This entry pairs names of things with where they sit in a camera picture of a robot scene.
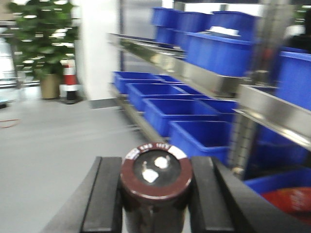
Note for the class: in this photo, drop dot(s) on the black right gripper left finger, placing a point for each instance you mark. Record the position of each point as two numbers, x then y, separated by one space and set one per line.
96 205

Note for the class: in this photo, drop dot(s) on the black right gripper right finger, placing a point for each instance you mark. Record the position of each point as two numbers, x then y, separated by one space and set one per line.
221 203

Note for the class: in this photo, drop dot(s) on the dark brown cylindrical capacitor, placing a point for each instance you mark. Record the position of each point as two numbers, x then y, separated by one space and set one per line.
155 179

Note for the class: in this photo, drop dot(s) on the blue bin lower nearest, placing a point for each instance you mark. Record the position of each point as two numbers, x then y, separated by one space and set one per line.
202 138

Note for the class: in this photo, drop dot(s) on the blue bin with red item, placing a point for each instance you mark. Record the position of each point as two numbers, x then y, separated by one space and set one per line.
289 191

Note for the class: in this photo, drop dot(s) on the stainless steel shelf rack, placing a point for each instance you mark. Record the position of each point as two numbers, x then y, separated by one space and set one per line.
269 135

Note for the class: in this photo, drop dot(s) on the blue bin lower farthest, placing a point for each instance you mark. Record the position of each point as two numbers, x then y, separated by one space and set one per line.
121 79

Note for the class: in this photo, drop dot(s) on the blue bin upper right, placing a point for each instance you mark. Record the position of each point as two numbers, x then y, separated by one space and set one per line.
295 78

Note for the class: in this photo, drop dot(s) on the blue bin upper front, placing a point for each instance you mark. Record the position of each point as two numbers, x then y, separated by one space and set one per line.
224 56

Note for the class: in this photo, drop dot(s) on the blue bin upper rear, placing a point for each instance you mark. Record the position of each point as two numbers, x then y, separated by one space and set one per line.
172 26

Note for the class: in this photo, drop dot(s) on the red white striped bollard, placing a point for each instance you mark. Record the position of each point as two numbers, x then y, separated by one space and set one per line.
69 89

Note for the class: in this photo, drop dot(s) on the green potted plant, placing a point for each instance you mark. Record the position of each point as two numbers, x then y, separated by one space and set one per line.
43 35

